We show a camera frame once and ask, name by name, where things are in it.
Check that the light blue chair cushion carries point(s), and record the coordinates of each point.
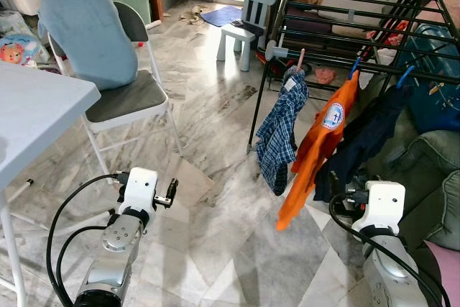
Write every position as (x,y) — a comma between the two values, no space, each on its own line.
(86,34)

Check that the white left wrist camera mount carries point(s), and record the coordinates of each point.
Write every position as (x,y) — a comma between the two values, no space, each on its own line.
(138,188)

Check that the white folding chair grey seat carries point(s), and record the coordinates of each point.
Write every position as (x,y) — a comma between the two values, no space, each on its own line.
(126,98)

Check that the navy blue garment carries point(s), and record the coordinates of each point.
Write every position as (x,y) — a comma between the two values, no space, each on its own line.
(366,134)

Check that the pink soft toy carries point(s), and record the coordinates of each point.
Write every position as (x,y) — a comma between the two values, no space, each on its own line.
(326,75)

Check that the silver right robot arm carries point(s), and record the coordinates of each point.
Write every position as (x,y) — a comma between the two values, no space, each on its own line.
(392,278)

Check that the orange shirt with round badge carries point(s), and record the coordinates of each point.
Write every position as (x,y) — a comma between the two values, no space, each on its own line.
(316,149)

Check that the beige floor rag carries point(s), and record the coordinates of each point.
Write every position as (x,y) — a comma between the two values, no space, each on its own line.
(192,14)

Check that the black clothes drying rack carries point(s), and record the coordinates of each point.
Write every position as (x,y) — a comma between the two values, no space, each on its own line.
(275,51)

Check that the pink hanger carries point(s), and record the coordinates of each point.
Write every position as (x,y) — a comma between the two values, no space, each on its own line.
(301,59)

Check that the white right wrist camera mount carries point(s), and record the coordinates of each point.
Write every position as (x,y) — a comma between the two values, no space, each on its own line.
(381,206)

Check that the blue floor mat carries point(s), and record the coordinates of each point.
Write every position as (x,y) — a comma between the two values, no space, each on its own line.
(221,16)

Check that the grey folding table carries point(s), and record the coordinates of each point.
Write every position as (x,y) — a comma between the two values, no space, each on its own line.
(36,113)

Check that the blue plaid shirt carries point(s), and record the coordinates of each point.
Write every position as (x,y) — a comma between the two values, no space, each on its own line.
(277,134)

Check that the grey green sofa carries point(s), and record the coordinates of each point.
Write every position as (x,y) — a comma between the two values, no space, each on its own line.
(424,163)

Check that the pink cloth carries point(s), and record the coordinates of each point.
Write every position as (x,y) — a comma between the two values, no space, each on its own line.
(447,278)

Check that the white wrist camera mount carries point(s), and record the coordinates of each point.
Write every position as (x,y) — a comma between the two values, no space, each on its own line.
(138,188)
(381,206)

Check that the blue suitcase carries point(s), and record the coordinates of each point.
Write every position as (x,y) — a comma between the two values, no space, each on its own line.
(435,98)

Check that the colourful cartoon bag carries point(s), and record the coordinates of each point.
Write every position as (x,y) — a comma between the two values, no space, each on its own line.
(18,49)

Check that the pink cushion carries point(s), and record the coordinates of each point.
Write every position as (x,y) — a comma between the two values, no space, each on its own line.
(451,5)

